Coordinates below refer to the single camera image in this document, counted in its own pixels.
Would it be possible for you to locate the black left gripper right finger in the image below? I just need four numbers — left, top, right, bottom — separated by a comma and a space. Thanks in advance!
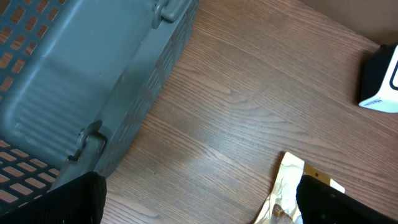
296, 175, 397, 224

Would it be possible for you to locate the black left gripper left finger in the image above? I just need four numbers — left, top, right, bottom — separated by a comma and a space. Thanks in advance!
1, 172, 107, 224

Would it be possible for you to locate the brown snack packet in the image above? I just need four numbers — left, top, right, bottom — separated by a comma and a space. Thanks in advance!
254, 152, 345, 224

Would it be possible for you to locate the white barcode scanner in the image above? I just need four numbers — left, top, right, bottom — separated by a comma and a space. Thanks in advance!
359, 43, 397, 113

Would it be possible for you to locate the grey plastic mesh basket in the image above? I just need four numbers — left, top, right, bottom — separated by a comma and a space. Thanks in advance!
1, 0, 198, 214

